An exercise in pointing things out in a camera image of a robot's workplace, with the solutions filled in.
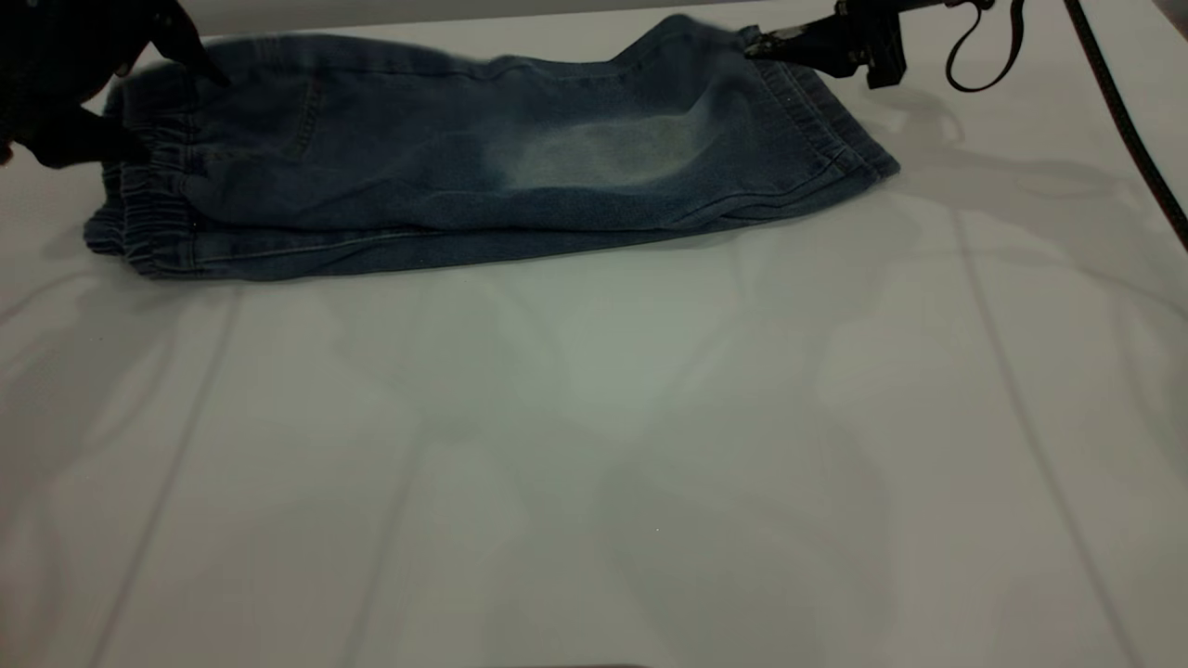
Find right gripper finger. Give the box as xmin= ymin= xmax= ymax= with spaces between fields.
xmin=759 ymin=16 xmax=838 ymax=45
xmin=742 ymin=41 xmax=833 ymax=68

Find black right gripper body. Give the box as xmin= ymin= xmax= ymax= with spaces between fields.
xmin=820 ymin=0 xmax=909 ymax=92

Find thin black looped cable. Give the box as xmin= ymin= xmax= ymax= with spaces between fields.
xmin=945 ymin=0 xmax=1027 ymax=94

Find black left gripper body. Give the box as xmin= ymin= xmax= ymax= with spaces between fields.
xmin=0 ymin=0 xmax=175 ymax=157

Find blue denim shorts with print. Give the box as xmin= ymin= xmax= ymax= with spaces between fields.
xmin=84 ymin=13 xmax=901 ymax=281

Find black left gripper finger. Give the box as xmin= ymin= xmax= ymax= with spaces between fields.
xmin=19 ymin=111 xmax=151 ymax=171
xmin=151 ymin=4 xmax=231 ymax=86

